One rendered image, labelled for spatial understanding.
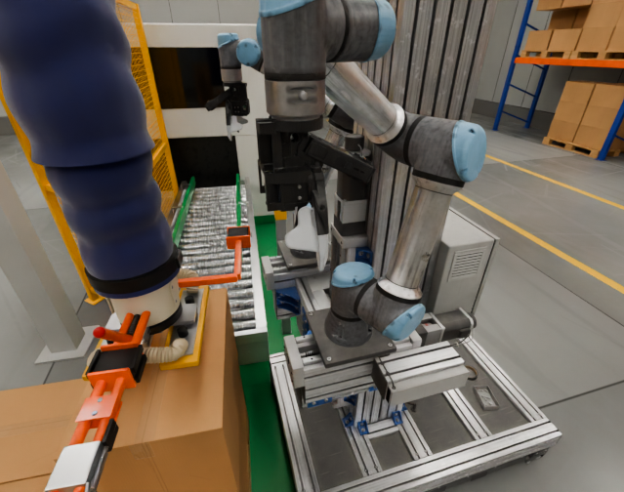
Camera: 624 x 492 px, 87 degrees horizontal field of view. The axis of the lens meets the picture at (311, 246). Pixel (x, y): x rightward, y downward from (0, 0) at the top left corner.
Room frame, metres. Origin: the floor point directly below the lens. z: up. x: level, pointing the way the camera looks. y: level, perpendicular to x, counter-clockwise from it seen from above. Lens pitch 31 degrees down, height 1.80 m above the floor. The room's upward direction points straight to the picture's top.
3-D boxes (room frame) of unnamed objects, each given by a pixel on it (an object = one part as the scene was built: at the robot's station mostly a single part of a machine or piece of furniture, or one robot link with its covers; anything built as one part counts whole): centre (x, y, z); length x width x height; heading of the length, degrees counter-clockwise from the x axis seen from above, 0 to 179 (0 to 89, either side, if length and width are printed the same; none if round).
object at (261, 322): (2.32, 0.47, 0.50); 2.31 x 0.05 x 0.19; 11
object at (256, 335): (1.11, 0.56, 0.58); 0.70 x 0.03 x 0.06; 101
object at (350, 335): (0.75, -0.12, 1.09); 0.15 x 0.15 x 0.10
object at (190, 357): (0.76, 0.39, 1.08); 0.34 x 0.10 x 0.05; 10
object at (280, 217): (1.77, 0.18, 0.50); 0.07 x 0.07 x 1.00; 11
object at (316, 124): (0.45, 0.03, 1.66); 0.09 x 0.08 x 0.12; 106
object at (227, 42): (1.37, 0.29, 1.78); 0.09 x 0.08 x 0.11; 88
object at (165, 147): (2.77, 1.32, 1.05); 1.17 x 0.10 x 2.10; 11
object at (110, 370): (0.50, 0.44, 1.18); 0.10 x 0.08 x 0.06; 100
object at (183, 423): (0.75, 0.49, 0.74); 0.60 x 0.40 x 0.40; 11
